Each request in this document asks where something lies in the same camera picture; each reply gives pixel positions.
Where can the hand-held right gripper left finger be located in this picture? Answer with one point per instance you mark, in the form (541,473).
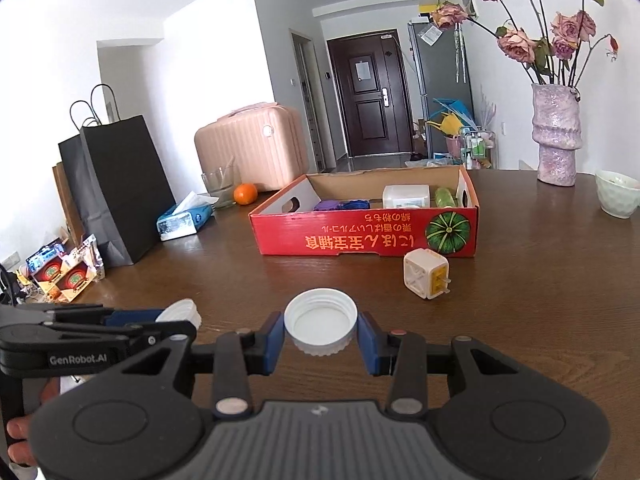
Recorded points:
(272,340)

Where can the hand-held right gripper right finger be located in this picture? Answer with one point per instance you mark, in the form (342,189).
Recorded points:
(370,345)

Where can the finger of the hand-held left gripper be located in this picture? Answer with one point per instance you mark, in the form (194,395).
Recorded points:
(165,332)
(135,317)

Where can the red cardboard box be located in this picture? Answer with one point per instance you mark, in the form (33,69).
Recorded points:
(350,237)

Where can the purple ribbed plastic lid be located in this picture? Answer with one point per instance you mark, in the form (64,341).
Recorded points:
(340,205)

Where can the white translucent plastic container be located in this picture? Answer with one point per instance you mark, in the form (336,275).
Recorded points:
(406,196)

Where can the green plastic bottle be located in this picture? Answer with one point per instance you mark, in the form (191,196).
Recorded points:
(445,197)

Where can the person's left hand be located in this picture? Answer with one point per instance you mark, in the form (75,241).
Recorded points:
(20,437)

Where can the colourful snack box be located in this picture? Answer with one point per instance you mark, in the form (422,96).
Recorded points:
(74,282)

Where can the red label snack packet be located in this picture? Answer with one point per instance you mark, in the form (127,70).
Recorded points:
(49,274)

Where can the clear plastic snack packet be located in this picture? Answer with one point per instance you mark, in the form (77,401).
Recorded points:
(92,255)

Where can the beige cube plug adapter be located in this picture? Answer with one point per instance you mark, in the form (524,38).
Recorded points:
(422,275)

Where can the blue tissue box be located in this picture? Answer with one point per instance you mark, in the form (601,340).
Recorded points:
(182,222)

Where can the black paper bag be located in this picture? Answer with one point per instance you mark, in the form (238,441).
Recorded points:
(125,185)

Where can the brown paper bag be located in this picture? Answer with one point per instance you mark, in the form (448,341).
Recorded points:
(65,200)

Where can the orange fruit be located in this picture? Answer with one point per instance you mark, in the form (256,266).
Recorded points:
(245,194)

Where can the clear glass cup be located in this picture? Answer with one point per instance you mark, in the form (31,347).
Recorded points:
(220,187)

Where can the pink hard-shell suitcase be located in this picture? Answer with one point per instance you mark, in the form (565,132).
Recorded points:
(250,145)

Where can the clear acrylic cart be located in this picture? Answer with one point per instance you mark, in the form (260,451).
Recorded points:
(477,150)

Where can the blue and yellow toy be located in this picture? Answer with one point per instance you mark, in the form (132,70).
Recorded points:
(451,120)

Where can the dark brown door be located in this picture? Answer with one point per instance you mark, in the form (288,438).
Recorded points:
(367,95)

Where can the pale pink decorative branches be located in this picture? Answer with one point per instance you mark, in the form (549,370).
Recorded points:
(485,110)

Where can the grey refrigerator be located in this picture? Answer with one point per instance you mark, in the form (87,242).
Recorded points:
(440,75)

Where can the pink ceramic vase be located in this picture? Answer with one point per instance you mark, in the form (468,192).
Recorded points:
(556,135)

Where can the pale green ceramic bowl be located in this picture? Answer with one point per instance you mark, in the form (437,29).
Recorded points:
(620,197)

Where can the folded clear umbrella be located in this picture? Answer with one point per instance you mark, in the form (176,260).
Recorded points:
(459,55)

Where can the paper sheet on refrigerator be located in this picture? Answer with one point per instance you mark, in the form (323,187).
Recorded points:
(429,34)

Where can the dried pink rose bouquet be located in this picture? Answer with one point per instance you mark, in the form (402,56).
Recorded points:
(517,42)

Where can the yellow box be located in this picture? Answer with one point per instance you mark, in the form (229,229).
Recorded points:
(430,8)

